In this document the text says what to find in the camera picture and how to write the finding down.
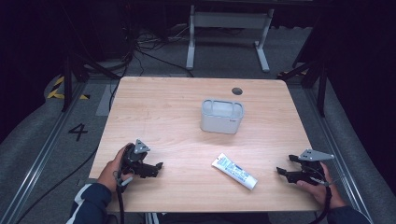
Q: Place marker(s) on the aluminium floor rail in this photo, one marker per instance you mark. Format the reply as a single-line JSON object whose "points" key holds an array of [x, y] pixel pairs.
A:
{"points": [[337, 155], [37, 165]]}

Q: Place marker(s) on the white metal table frame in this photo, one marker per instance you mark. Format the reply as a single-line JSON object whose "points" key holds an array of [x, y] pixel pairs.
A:
{"points": [[229, 20]]}

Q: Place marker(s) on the black metal stand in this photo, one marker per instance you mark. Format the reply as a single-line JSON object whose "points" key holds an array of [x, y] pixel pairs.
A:
{"points": [[321, 90], [67, 84]]}

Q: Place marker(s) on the white and blue toothpaste tube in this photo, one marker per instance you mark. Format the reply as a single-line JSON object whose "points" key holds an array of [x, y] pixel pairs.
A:
{"points": [[234, 171]]}

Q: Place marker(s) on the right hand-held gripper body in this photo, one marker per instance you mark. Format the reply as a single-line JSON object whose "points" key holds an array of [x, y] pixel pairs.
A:
{"points": [[311, 168]]}

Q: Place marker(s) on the person's left hand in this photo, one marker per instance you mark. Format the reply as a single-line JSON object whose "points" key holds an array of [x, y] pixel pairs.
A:
{"points": [[109, 174]]}

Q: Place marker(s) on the grey plastic container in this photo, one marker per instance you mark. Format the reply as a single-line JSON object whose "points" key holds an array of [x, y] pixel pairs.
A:
{"points": [[221, 123]]}

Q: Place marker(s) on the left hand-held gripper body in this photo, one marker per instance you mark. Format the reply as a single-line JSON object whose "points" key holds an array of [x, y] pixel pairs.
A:
{"points": [[130, 158]]}

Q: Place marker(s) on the person's right hand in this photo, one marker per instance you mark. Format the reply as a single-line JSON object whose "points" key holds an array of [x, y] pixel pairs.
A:
{"points": [[327, 193]]}

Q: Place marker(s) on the yellow and black floor tape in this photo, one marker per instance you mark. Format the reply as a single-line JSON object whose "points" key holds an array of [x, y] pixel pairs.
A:
{"points": [[57, 93]]}

